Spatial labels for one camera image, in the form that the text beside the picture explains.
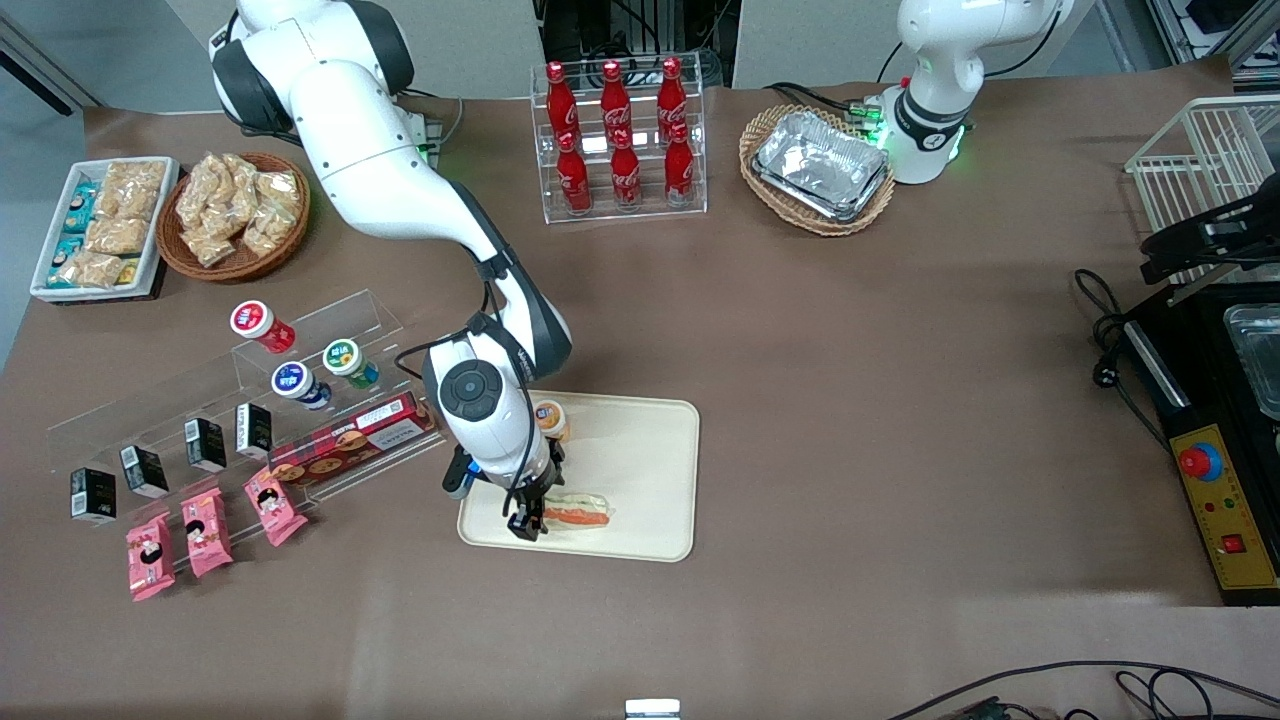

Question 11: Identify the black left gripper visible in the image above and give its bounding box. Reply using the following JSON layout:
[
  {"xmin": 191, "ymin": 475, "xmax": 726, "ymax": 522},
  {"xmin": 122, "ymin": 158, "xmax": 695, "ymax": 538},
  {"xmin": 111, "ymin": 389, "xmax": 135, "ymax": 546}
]
[{"xmin": 1141, "ymin": 197, "xmax": 1280, "ymax": 285}]

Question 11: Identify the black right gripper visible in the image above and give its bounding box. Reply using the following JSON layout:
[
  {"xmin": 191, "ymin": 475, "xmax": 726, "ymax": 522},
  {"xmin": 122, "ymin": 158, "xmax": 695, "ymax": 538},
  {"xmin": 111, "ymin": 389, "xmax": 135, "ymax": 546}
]
[{"xmin": 502, "ymin": 444, "xmax": 568, "ymax": 544}]

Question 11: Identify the plastic sandwich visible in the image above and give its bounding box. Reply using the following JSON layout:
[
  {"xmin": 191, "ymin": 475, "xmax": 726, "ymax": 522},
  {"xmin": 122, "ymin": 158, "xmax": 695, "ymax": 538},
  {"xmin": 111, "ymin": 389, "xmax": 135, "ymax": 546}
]
[{"xmin": 541, "ymin": 489, "xmax": 614, "ymax": 531}]

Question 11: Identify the cream plastic serving tray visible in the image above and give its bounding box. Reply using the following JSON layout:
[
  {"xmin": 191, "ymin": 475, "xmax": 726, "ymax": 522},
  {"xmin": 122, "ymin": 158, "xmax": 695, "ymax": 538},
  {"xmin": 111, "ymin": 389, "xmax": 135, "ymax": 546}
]
[{"xmin": 457, "ymin": 388, "xmax": 701, "ymax": 563}]

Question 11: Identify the aluminium foil tray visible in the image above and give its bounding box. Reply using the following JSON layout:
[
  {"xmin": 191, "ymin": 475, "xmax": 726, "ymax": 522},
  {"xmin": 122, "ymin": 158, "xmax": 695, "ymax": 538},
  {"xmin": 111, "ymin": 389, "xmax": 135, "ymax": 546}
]
[
  {"xmin": 751, "ymin": 150, "xmax": 892, "ymax": 224},
  {"xmin": 756, "ymin": 109, "xmax": 890, "ymax": 207}
]

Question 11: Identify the white rectangular snack tray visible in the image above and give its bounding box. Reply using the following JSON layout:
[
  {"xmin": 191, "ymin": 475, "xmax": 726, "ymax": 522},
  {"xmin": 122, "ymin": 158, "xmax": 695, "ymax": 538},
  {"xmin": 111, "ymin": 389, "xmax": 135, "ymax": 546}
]
[{"xmin": 29, "ymin": 156, "xmax": 182, "ymax": 305}]

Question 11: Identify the steel pan in machine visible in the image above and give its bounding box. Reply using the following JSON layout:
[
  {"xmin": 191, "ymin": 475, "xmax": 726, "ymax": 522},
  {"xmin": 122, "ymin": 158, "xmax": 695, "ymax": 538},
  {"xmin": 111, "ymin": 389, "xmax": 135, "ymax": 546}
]
[{"xmin": 1223, "ymin": 303, "xmax": 1280, "ymax": 422}]

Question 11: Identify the black machine with yellow panel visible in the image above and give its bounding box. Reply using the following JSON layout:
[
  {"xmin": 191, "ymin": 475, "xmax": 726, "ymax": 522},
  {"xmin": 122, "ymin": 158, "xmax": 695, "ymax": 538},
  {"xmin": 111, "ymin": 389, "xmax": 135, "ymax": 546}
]
[{"xmin": 1119, "ymin": 280, "xmax": 1280, "ymax": 608}]

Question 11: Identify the red cookie box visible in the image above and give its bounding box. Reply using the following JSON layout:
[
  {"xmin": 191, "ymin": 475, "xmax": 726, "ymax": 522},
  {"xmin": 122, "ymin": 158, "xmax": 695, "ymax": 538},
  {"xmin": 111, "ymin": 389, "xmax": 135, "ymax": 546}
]
[{"xmin": 267, "ymin": 390, "xmax": 440, "ymax": 489}]

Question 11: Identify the green lid drink bottle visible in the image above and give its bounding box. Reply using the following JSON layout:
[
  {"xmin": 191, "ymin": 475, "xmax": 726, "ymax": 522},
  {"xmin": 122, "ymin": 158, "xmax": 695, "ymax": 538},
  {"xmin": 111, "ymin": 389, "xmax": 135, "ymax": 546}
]
[{"xmin": 321, "ymin": 339, "xmax": 382, "ymax": 392}]

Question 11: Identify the pink snack packet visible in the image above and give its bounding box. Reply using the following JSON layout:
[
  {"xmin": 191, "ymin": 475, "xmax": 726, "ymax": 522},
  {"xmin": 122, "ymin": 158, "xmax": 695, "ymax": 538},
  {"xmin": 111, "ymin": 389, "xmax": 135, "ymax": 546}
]
[
  {"xmin": 124, "ymin": 511, "xmax": 177, "ymax": 602},
  {"xmin": 180, "ymin": 486, "xmax": 235, "ymax": 579},
  {"xmin": 243, "ymin": 465, "xmax": 310, "ymax": 548}
]

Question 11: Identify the blue lid drink bottle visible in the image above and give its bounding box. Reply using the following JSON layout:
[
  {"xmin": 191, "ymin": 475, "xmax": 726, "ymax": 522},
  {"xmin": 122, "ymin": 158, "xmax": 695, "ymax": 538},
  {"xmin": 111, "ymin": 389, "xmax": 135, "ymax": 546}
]
[{"xmin": 270, "ymin": 361, "xmax": 334, "ymax": 413}]

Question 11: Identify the clear acrylic stepped display stand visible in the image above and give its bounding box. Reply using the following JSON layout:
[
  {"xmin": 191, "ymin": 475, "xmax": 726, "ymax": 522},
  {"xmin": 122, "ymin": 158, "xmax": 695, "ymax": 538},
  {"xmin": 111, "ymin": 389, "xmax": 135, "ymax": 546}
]
[{"xmin": 44, "ymin": 288, "xmax": 448, "ymax": 576}]

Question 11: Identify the small black carton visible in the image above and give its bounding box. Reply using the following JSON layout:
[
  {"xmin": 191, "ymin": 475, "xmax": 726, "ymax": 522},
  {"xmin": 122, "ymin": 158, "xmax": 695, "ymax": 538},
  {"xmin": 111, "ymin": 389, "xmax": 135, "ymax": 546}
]
[
  {"xmin": 69, "ymin": 466, "xmax": 118, "ymax": 526},
  {"xmin": 183, "ymin": 416, "xmax": 229, "ymax": 474},
  {"xmin": 234, "ymin": 401, "xmax": 275, "ymax": 462},
  {"xmin": 119, "ymin": 444, "xmax": 170, "ymax": 500}
]

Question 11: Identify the clear acrylic bottle rack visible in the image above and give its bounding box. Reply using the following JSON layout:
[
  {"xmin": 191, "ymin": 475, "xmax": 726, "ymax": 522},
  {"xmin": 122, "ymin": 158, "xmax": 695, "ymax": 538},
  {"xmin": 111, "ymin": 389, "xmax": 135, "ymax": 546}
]
[{"xmin": 529, "ymin": 54, "xmax": 710, "ymax": 227}]

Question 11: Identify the red lid drink bottle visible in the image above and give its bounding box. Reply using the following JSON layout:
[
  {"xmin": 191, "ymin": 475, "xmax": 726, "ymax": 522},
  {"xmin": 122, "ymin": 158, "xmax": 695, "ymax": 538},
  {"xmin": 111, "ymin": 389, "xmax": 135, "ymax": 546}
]
[{"xmin": 229, "ymin": 300, "xmax": 298, "ymax": 356}]

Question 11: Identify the red cola bottle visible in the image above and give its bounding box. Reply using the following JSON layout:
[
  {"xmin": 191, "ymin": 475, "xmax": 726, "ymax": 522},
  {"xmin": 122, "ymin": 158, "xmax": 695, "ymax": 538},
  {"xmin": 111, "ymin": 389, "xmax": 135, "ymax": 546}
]
[
  {"xmin": 599, "ymin": 59, "xmax": 634, "ymax": 137},
  {"xmin": 555, "ymin": 130, "xmax": 594, "ymax": 214},
  {"xmin": 609, "ymin": 127, "xmax": 644, "ymax": 210},
  {"xmin": 656, "ymin": 56, "xmax": 690, "ymax": 132},
  {"xmin": 663, "ymin": 122, "xmax": 697, "ymax": 205},
  {"xmin": 545, "ymin": 61, "xmax": 582, "ymax": 138}
]

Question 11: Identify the dark brown wicker basket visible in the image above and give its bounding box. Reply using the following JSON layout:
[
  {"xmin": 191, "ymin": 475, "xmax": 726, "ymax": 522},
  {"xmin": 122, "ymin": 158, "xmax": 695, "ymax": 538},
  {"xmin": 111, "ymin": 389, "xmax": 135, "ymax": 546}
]
[{"xmin": 155, "ymin": 151, "xmax": 312, "ymax": 283}]

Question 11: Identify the clear bag of crackers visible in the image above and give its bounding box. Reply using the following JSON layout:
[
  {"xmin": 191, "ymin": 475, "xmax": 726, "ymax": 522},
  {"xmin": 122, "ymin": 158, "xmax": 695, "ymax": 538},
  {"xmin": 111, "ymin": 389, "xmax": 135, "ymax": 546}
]
[
  {"xmin": 176, "ymin": 155, "xmax": 225, "ymax": 231},
  {"xmin": 205, "ymin": 153, "xmax": 261, "ymax": 237},
  {"xmin": 242, "ymin": 200, "xmax": 298, "ymax": 260},
  {"xmin": 181, "ymin": 224, "xmax": 238, "ymax": 269},
  {"xmin": 255, "ymin": 170, "xmax": 302, "ymax": 213}
]

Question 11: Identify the light tan wicker basket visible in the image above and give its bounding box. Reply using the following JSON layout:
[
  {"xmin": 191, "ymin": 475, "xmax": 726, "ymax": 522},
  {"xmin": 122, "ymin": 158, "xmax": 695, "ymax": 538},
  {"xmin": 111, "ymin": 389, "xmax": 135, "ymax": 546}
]
[{"xmin": 738, "ymin": 103, "xmax": 898, "ymax": 239}]

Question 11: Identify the clear pack of rice crackers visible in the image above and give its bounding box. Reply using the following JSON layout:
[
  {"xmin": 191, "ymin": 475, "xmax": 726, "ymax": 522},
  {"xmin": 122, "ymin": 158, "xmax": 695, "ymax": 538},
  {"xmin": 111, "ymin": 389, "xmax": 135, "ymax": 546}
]
[
  {"xmin": 94, "ymin": 185, "xmax": 162, "ymax": 223},
  {"xmin": 104, "ymin": 160, "xmax": 167, "ymax": 193},
  {"xmin": 64, "ymin": 250, "xmax": 127, "ymax": 290},
  {"xmin": 84, "ymin": 217, "xmax": 152, "ymax": 257}
]

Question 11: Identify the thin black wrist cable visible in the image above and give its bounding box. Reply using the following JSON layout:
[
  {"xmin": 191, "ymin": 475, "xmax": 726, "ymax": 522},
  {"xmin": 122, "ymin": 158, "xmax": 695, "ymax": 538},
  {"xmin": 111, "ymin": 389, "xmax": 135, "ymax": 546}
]
[{"xmin": 394, "ymin": 284, "xmax": 535, "ymax": 513}]

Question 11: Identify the white wire rack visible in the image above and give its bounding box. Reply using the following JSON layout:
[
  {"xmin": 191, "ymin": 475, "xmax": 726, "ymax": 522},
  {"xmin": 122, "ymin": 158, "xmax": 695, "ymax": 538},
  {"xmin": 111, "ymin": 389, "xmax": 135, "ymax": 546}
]
[{"xmin": 1124, "ymin": 95, "xmax": 1280, "ymax": 288}]

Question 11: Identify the black power cord with plug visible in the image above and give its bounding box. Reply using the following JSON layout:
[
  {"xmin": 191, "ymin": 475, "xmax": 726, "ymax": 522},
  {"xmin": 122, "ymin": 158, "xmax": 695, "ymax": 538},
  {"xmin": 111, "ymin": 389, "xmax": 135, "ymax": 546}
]
[{"xmin": 1074, "ymin": 267, "xmax": 1173, "ymax": 453}]

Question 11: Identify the black cable at arm base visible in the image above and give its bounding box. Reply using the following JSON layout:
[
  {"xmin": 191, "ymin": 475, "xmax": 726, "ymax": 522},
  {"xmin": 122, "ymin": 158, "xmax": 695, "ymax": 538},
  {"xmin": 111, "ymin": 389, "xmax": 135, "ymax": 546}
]
[{"xmin": 764, "ymin": 80, "xmax": 883, "ymax": 129}]

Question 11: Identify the grey cable at arm base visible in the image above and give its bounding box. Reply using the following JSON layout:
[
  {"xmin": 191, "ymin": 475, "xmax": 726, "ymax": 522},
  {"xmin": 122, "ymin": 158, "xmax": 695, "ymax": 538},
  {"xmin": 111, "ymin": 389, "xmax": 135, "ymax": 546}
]
[{"xmin": 400, "ymin": 91, "xmax": 467, "ymax": 163}]

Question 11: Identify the black cables bundle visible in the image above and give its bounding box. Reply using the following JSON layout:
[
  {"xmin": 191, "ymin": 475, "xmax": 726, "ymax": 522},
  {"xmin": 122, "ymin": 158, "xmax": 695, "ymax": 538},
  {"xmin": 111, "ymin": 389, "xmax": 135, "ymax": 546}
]
[{"xmin": 884, "ymin": 659, "xmax": 1280, "ymax": 720}]

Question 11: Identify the black equipment with cables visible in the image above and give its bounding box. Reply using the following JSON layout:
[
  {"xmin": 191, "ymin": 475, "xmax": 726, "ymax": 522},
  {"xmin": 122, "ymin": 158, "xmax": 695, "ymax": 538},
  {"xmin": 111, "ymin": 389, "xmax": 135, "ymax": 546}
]
[{"xmin": 535, "ymin": 0, "xmax": 739, "ymax": 63}]

